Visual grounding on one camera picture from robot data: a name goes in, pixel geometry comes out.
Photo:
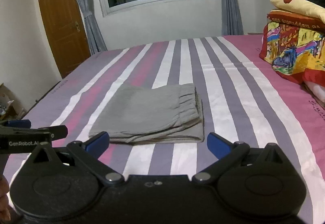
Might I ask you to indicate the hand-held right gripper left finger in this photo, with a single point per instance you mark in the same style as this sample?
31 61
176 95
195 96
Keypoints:
97 141

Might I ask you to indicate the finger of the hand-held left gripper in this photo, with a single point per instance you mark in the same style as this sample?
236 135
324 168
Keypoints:
19 123
58 132

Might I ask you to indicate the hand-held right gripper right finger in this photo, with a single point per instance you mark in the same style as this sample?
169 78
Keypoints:
215 143

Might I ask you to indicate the grey pants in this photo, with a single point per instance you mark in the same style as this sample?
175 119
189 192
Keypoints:
149 112

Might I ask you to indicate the person's left hand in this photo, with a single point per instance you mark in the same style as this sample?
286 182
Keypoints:
3 196

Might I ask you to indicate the cardboard box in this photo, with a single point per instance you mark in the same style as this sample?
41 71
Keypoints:
9 102

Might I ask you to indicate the striped bed sheet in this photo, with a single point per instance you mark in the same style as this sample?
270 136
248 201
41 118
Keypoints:
228 102

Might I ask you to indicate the brown wooden door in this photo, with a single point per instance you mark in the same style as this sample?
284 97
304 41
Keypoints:
61 20

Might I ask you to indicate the colourful printed blanket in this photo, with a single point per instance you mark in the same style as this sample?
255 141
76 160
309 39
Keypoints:
292 46

